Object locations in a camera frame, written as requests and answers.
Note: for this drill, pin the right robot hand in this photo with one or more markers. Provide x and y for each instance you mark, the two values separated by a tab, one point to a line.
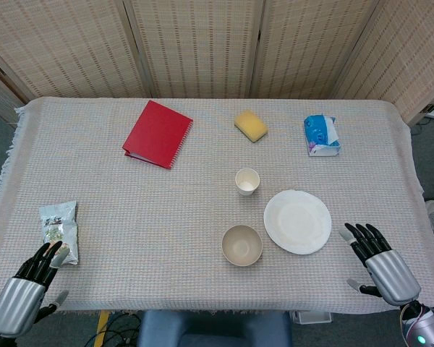
392	274

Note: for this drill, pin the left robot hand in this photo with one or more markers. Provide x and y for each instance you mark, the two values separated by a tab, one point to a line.
16	300

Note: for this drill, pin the beige bowl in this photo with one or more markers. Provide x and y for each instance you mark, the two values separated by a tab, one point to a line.
241	246

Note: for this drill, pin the small white paper cup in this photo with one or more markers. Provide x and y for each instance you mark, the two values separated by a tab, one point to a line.
246	180

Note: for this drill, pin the white plate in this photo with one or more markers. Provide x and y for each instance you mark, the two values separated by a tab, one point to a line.
297	222

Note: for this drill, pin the silver snack bag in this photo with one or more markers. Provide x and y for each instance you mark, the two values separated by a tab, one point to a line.
59	227

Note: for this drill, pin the white box under table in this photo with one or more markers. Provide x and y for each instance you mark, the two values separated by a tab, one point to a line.
311	316

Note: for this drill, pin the beige woven tablecloth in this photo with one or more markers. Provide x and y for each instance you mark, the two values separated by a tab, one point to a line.
148	217

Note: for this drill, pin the blue tissue pack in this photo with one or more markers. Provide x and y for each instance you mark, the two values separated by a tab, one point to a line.
318	135

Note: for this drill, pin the blue chair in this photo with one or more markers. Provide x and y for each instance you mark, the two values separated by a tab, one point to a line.
213	330

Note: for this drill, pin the yellow sponge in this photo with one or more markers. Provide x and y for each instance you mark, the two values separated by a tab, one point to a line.
250	125

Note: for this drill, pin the red spiral notebook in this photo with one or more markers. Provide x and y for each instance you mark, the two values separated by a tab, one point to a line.
155	133

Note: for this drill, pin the woven folding screen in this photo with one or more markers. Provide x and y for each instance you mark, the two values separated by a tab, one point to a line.
209	43

